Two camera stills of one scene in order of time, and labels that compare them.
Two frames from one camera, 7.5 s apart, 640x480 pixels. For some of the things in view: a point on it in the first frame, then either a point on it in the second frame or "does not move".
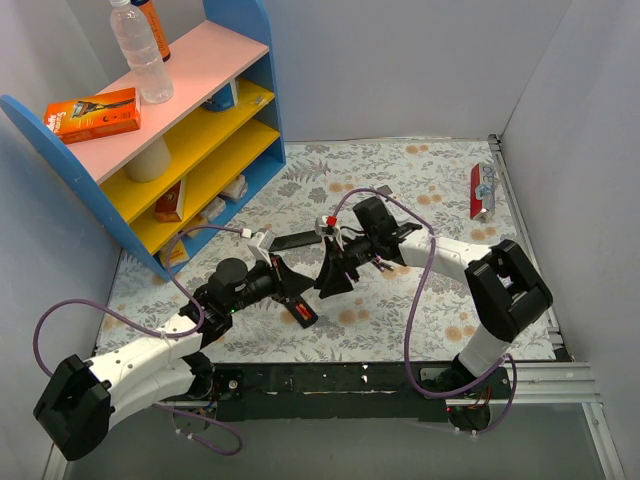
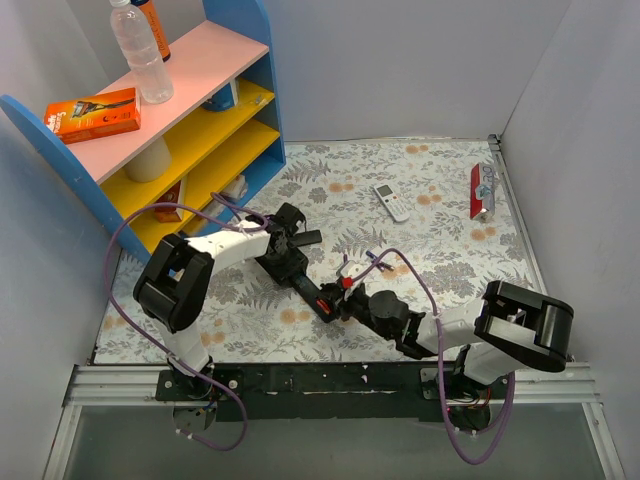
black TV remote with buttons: [303, 311] to [290, 267]
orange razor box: [93, 115] does not move
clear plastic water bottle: [140, 47] does not move
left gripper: [279, 281] to [288, 260]
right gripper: [340, 258] to [347, 299]
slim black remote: [300, 238] does not move
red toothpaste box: [482, 191] does not move
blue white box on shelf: [226, 99] does not move
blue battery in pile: [386, 265] does not move
